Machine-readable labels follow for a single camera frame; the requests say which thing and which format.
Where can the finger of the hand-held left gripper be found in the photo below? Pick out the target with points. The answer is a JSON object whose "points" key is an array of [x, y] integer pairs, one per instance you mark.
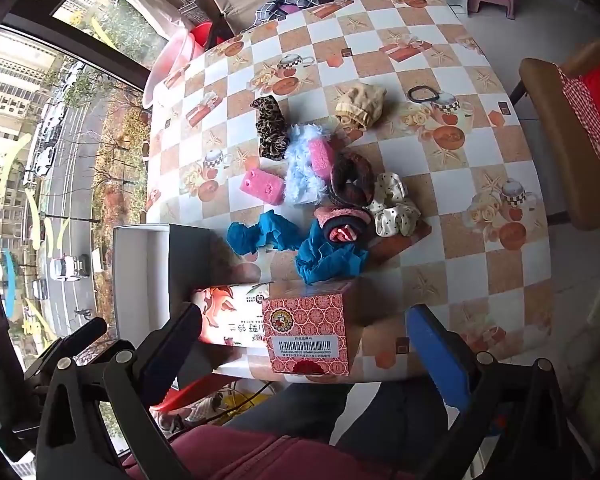
{"points": [[82, 335]]}

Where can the grey box with white inside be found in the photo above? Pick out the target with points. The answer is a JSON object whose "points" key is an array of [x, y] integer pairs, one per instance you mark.
{"points": [[140, 270]]}

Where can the cream polka dot scrunchie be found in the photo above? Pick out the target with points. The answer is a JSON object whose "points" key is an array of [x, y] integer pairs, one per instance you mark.
{"points": [[395, 210]]}

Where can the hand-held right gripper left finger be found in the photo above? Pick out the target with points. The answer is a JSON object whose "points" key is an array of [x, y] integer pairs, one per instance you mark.
{"points": [[175, 345]]}

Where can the red patterned box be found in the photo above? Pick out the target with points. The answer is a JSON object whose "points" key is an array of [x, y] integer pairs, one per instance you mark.
{"points": [[305, 320]]}

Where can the red plastic bucket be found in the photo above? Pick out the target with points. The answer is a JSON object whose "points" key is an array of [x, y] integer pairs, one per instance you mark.
{"points": [[200, 37]]}

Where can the pink fuzzy scrunchie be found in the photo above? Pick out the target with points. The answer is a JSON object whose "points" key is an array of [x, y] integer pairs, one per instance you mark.
{"points": [[330, 214]]}

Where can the blue cloth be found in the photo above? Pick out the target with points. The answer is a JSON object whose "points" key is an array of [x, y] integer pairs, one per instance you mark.
{"points": [[330, 260], [275, 230]]}

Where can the person's maroon jacket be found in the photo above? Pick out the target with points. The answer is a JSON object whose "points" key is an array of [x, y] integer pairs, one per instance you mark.
{"points": [[260, 455]]}

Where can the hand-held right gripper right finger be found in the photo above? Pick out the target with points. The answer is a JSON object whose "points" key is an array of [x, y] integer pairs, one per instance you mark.
{"points": [[440, 355]]}

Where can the checkered printed tablecloth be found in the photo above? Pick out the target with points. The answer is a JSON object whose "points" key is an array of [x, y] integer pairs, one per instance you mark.
{"points": [[360, 40]]}

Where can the brown scrunchie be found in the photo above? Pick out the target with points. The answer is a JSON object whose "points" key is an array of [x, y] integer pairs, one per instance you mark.
{"points": [[342, 162]]}

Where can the floral printed box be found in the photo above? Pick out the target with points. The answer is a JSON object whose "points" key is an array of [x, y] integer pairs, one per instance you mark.
{"points": [[230, 310]]}

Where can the beige knit scrunchie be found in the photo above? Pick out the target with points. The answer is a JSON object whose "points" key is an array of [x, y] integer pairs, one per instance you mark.
{"points": [[362, 102]]}

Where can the brown wooden chair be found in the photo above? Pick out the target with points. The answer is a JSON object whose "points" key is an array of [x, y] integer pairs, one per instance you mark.
{"points": [[545, 110]]}

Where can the leopard print scrunchie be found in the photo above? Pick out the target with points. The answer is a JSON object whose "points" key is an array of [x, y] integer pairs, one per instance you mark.
{"points": [[271, 127]]}

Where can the dark checked cloth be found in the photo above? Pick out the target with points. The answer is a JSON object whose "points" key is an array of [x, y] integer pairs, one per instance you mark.
{"points": [[280, 2]]}

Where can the pink sponge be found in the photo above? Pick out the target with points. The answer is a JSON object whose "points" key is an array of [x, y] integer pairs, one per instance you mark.
{"points": [[321, 155], [260, 186]]}

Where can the person's dark pants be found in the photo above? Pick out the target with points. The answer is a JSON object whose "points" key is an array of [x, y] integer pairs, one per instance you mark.
{"points": [[390, 410]]}

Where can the light blue fluffy scrunchie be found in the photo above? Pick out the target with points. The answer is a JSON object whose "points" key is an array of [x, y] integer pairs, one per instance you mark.
{"points": [[302, 175]]}

